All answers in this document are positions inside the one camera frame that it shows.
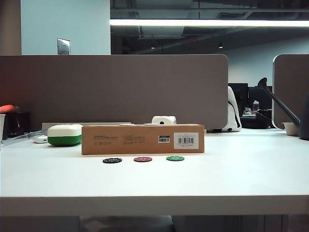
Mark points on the red poker chip 10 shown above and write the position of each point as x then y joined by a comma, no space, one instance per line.
143,159

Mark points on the clear acrylic tray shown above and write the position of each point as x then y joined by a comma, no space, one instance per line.
19,139

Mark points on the metal wall outlet plate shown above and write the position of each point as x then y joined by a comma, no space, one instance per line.
63,46

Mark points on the clear plastic bottle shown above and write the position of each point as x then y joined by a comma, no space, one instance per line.
256,106

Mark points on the black computer monitor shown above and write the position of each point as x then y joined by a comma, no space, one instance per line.
237,96
253,94

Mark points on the green poker chip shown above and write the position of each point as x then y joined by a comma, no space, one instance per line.
175,158

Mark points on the grey partition with white rim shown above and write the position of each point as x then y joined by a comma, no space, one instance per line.
292,91

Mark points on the orange object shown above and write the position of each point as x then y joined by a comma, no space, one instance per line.
7,108

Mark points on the wide grey desk partition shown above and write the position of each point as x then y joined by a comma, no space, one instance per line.
120,89

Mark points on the brown cardboard box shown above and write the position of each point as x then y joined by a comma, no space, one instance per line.
135,142

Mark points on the black pen holder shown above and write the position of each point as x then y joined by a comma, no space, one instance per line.
20,123

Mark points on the grey watering can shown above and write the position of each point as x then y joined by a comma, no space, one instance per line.
305,120

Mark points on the black bowl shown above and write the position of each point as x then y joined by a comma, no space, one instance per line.
256,122

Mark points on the white and green case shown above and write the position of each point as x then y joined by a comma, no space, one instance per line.
64,135

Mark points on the white and black figure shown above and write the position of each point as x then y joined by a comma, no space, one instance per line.
233,113

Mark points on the small white bowl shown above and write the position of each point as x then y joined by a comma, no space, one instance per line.
290,128

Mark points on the long ceiling light strip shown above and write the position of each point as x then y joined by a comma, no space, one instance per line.
205,22

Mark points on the white cup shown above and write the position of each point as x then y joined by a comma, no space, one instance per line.
2,125

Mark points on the black poker chip 100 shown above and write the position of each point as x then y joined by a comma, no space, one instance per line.
112,160

